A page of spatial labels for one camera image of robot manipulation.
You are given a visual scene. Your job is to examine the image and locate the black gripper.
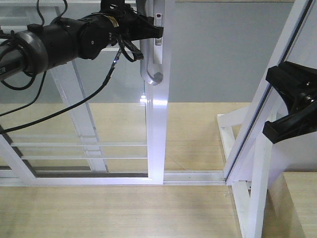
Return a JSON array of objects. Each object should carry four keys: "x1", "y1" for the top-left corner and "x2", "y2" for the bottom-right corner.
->
[{"x1": 79, "y1": 0, "x2": 163, "y2": 60}]

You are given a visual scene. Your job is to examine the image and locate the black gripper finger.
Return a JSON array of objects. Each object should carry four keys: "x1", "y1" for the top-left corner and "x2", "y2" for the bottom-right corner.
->
[
  {"x1": 265, "y1": 61, "x2": 317, "y2": 109},
  {"x1": 263, "y1": 109, "x2": 317, "y2": 144}
]

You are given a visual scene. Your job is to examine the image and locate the grey metal door handle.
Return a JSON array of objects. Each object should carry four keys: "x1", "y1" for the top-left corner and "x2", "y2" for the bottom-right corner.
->
[{"x1": 136, "y1": 0, "x2": 165, "y2": 86}]

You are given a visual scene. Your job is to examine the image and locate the white framed sliding glass door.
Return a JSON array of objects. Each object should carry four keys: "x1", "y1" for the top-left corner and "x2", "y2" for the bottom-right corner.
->
[{"x1": 0, "y1": 0, "x2": 175, "y2": 186}]

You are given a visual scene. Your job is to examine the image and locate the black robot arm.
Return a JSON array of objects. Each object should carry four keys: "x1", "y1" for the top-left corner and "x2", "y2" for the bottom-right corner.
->
[{"x1": 0, "y1": 0, "x2": 163, "y2": 80}]

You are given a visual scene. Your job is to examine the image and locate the white fixed glass door panel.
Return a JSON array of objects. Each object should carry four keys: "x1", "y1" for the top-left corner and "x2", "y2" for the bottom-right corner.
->
[{"x1": 0, "y1": 4, "x2": 109, "y2": 178}]

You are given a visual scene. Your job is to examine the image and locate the aluminium floor door track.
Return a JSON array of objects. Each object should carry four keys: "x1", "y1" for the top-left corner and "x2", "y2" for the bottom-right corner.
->
[{"x1": 163, "y1": 170, "x2": 226, "y2": 186}]

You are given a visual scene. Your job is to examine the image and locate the light wooden box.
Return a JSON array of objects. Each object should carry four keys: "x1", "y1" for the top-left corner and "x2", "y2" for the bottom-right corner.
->
[{"x1": 269, "y1": 172, "x2": 317, "y2": 238}]

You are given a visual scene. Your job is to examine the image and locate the light wooden platform board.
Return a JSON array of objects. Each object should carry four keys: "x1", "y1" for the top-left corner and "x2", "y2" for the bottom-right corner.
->
[{"x1": 0, "y1": 102, "x2": 247, "y2": 238}]

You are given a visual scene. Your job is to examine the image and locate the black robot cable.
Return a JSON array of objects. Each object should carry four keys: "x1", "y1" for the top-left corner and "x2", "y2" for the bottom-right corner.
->
[{"x1": 0, "y1": 0, "x2": 144, "y2": 132}]

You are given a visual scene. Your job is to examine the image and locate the white triangular support bracket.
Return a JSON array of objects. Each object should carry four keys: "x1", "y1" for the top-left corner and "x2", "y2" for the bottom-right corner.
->
[{"x1": 217, "y1": 107, "x2": 272, "y2": 238}]

